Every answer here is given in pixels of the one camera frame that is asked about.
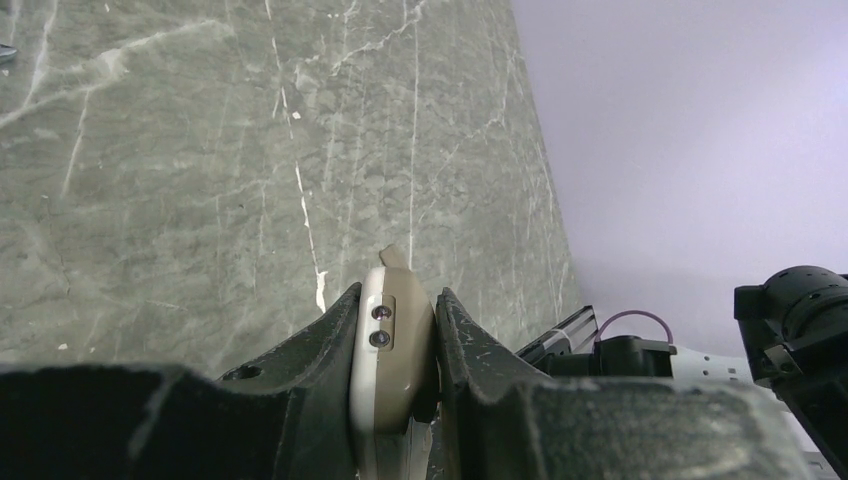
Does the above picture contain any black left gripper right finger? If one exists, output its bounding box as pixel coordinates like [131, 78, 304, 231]
[434, 289, 812, 479]

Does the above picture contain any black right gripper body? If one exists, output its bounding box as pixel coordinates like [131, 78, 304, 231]
[733, 266, 847, 477]

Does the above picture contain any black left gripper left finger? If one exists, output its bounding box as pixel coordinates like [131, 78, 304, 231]
[1, 284, 361, 479]

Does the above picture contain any white remote control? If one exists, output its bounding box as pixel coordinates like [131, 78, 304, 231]
[349, 266, 440, 479]

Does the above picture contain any beige battery compartment cover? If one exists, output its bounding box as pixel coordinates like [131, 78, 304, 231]
[379, 244, 410, 270]

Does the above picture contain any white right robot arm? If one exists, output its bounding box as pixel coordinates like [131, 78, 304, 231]
[517, 266, 847, 479]

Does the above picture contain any silver open-end wrench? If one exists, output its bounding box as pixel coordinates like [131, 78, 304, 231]
[0, 44, 18, 65]

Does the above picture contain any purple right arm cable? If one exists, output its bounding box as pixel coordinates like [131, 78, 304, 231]
[593, 309, 676, 347]

